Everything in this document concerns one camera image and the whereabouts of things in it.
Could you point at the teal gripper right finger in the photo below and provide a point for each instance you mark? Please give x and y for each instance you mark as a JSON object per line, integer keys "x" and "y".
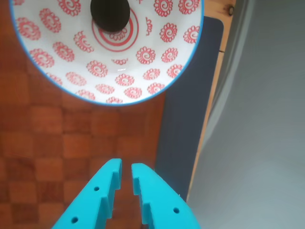
{"x": 164, "y": 202}

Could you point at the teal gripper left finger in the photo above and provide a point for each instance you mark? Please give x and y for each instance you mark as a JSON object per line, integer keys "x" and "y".
{"x": 90, "y": 202}

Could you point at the black cylinder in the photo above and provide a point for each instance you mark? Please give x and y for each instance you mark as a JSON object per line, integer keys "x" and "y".
{"x": 109, "y": 14}

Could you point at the white bowl red flower pattern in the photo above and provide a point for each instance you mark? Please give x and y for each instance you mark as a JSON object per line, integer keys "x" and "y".
{"x": 71, "y": 47}

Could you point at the brown checkered chessboard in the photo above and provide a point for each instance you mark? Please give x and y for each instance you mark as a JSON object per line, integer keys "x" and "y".
{"x": 71, "y": 143}

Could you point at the dark navy desk mat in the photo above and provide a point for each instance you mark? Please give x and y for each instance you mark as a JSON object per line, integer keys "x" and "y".
{"x": 186, "y": 119}

